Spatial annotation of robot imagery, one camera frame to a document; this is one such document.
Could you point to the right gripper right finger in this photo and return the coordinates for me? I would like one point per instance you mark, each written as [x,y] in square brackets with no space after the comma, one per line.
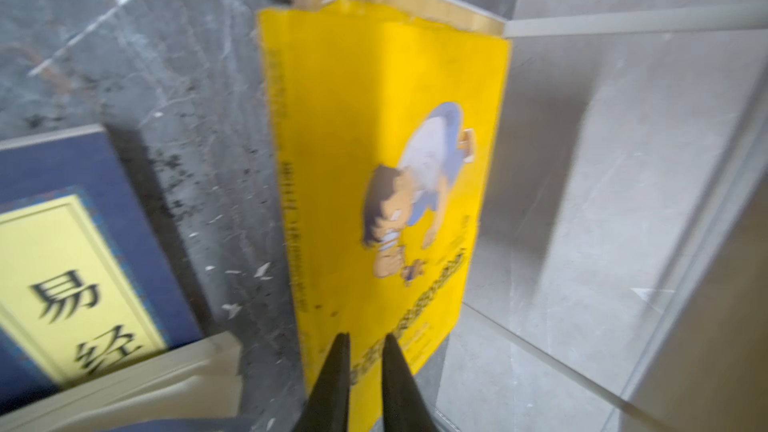
[403,407]

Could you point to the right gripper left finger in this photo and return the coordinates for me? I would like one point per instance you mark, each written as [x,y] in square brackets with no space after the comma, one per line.
[327,407]

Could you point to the yellow cartoon book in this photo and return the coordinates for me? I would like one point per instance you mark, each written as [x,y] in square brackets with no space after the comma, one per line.
[383,126]

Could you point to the blue book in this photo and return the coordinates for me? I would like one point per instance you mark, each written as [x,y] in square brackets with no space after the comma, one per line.
[197,381]
[86,288]

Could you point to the white wooden two-tier shelf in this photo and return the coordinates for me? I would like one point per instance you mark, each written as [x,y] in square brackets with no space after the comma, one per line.
[618,280]

